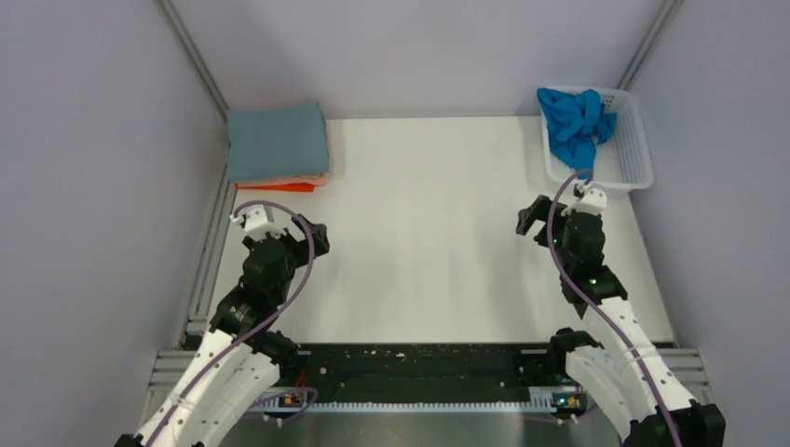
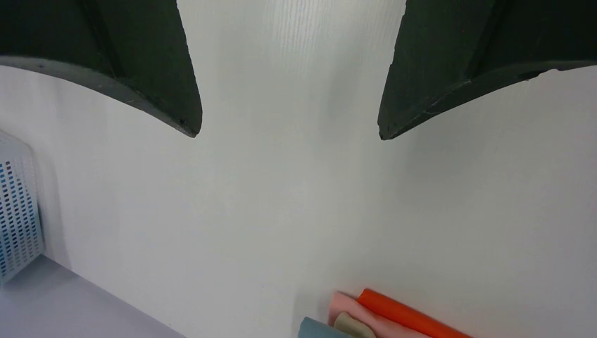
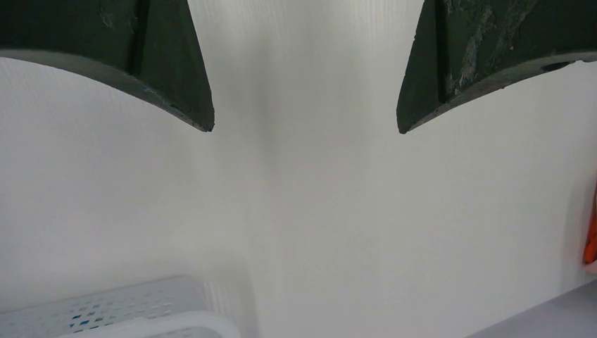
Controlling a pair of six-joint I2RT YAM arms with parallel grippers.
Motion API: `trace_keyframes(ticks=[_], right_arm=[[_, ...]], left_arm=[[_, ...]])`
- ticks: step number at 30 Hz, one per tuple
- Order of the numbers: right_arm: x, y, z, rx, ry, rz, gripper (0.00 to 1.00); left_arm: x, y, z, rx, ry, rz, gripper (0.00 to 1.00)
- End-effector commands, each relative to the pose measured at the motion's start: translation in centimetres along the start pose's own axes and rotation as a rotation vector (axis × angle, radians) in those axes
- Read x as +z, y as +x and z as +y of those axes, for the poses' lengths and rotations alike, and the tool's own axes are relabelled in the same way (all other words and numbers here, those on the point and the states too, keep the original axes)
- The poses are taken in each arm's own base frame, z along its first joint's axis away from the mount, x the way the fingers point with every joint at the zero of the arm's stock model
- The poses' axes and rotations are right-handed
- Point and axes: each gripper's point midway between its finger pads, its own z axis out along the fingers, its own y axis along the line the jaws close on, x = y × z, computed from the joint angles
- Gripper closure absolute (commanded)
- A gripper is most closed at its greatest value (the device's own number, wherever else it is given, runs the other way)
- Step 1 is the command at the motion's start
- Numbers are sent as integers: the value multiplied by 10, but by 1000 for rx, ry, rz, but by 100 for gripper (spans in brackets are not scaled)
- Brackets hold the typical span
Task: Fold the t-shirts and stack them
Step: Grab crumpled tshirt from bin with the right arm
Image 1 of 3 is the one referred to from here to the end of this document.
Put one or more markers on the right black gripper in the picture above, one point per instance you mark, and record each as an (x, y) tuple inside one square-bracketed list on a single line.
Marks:
[(540, 209)]

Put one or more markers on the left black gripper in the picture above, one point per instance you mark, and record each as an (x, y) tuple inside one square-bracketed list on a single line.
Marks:
[(304, 246)]

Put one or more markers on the bright blue t-shirt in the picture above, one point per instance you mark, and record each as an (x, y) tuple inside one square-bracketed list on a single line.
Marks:
[(576, 123)]

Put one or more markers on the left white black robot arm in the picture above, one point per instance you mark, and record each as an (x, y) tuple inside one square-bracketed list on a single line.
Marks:
[(222, 345)]

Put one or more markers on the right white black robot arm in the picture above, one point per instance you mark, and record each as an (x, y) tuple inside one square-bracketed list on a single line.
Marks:
[(623, 345)]

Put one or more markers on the folded orange t-shirt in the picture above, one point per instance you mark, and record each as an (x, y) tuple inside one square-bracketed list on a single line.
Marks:
[(284, 187)]

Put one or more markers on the folded pink t-shirt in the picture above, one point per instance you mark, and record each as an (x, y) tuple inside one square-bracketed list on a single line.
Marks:
[(316, 180)]

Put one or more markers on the folded grey-blue t-shirt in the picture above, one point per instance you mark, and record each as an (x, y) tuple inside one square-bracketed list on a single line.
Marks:
[(275, 143)]

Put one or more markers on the white plastic basket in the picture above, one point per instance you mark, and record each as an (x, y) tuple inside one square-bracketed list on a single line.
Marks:
[(622, 164)]

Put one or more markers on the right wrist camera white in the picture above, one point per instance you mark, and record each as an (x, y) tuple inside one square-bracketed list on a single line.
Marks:
[(590, 199)]

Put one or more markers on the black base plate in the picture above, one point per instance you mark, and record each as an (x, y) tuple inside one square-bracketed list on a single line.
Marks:
[(432, 374)]

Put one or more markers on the aluminium frame rail front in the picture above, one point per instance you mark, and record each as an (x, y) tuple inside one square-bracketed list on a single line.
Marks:
[(285, 404)]

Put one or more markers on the left aluminium corner post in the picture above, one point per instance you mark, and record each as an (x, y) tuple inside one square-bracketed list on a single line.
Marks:
[(193, 54)]

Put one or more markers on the aluminium corner post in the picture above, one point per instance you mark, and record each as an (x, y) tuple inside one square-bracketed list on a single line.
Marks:
[(193, 54), (665, 15)]

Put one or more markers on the right aluminium corner post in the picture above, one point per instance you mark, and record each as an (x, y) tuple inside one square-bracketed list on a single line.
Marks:
[(665, 15)]

